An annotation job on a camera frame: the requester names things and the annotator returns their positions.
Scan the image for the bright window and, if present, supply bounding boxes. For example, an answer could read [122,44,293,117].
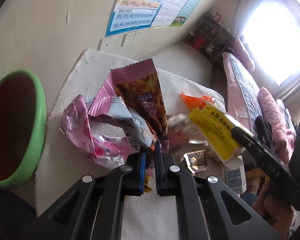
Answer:
[241,0,300,87]

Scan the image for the yellow snack packet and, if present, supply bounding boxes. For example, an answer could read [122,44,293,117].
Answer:
[188,102,253,172]

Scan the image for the blue wall poster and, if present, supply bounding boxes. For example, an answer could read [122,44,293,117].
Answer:
[104,0,177,38]

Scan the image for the dark storage shelf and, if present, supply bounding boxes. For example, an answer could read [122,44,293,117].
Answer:
[185,11,237,63]

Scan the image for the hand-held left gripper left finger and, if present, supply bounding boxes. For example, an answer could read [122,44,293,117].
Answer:
[22,151,147,240]

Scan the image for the small brown sachet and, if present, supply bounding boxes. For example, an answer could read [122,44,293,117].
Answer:
[184,150,207,174]

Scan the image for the red item on shelf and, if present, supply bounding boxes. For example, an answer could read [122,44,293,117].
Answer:
[194,36,206,50]

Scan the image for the wooden chair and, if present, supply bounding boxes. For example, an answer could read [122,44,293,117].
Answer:
[241,167,268,200]

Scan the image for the pink silver-lined snack bag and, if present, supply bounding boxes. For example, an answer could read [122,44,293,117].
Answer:
[88,69,157,153]

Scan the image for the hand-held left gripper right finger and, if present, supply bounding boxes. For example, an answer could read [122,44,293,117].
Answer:
[154,141,288,240]

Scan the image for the green-edged wall poster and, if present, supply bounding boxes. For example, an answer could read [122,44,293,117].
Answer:
[150,0,207,28]

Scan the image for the person's right hand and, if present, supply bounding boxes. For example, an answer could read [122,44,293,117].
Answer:
[251,181,300,238]

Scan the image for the dark clothing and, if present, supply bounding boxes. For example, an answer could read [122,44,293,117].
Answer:
[0,187,37,240]

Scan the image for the white blue printed carton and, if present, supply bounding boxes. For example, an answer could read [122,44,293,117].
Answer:
[225,167,247,196]

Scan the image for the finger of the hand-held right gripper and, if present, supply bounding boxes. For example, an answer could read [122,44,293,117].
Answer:
[254,116,276,153]
[231,126,260,153]

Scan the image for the plaid quilt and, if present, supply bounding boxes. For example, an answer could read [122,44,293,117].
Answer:
[229,54,267,132]

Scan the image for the brown fries snack bag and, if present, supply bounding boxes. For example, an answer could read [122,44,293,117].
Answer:
[111,59,170,193]

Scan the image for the pink floral quilt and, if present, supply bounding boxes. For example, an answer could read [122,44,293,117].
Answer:
[258,87,297,167]

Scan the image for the red basin with green rim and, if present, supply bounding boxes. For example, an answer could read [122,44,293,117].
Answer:
[0,69,47,189]

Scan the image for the white cloth cover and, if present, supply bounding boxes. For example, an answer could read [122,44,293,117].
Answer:
[35,49,227,240]

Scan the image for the white wall switch plate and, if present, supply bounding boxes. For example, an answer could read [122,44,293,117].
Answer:
[98,37,115,52]

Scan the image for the orange snack wrapper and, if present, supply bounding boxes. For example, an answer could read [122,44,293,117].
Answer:
[180,92,217,112]

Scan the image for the white red-printed wrapper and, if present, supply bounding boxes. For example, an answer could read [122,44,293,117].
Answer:
[169,129,208,155]

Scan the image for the pink floral pillow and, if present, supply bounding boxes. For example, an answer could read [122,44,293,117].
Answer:
[230,37,256,72]

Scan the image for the crumpled pink wrapper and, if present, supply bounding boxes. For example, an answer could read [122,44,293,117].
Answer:
[60,95,140,169]

